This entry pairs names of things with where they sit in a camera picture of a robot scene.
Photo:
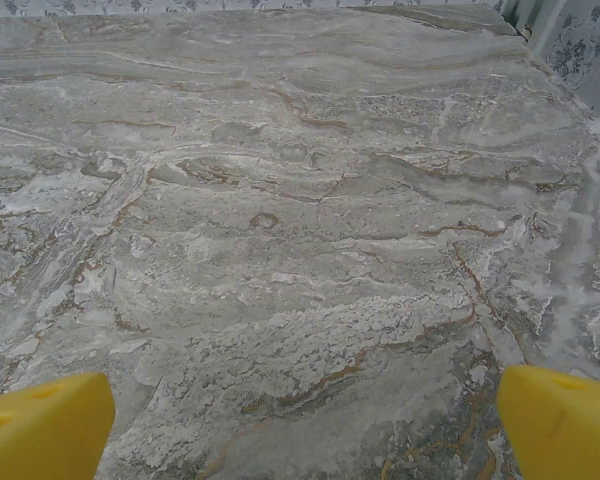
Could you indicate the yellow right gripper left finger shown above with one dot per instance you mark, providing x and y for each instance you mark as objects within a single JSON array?
[{"x": 40, "y": 430}]

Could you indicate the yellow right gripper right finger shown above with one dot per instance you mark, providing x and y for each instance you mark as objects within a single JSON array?
[{"x": 565, "y": 430}]

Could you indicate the aluminium frame post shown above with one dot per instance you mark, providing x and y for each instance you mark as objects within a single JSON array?
[{"x": 516, "y": 17}]

